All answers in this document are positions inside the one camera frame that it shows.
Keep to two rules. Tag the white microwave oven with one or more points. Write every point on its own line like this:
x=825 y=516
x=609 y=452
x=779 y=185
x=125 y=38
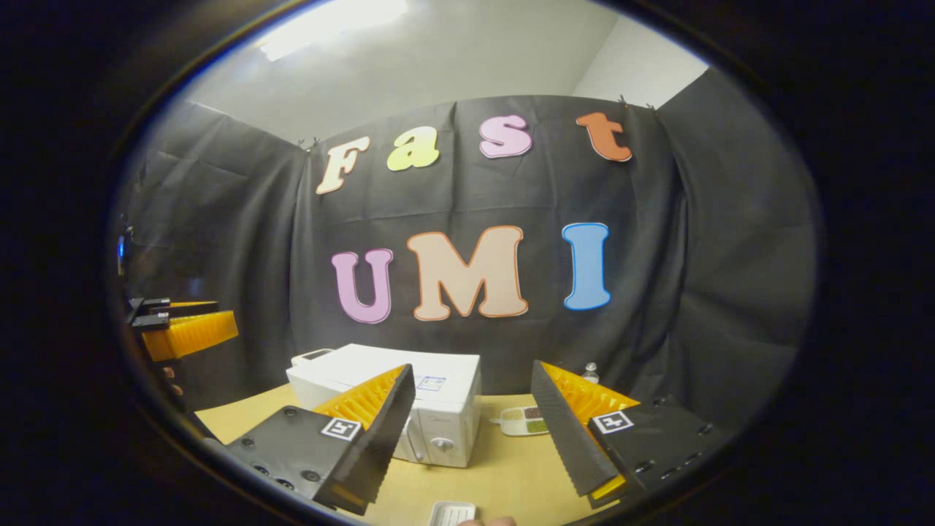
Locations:
x=365 y=365

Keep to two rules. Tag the black backdrop cloth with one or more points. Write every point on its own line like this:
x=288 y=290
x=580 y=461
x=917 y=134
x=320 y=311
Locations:
x=694 y=256

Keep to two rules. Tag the small bottle with pink label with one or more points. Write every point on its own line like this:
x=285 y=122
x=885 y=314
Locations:
x=591 y=374

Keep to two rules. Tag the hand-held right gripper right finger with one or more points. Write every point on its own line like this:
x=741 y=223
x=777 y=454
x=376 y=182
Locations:
x=566 y=431

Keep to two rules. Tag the small white tray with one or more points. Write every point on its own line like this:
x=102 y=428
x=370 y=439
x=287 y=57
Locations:
x=451 y=513

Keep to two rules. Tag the white divided seasoning dish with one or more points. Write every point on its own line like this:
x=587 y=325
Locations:
x=524 y=421

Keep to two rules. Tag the white device with dark screen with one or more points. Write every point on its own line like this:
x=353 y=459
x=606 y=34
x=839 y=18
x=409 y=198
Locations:
x=313 y=356

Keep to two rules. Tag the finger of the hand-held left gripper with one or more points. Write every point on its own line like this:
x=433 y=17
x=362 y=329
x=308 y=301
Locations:
x=182 y=307
x=193 y=334

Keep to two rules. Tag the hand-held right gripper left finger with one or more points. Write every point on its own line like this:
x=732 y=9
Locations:
x=383 y=431

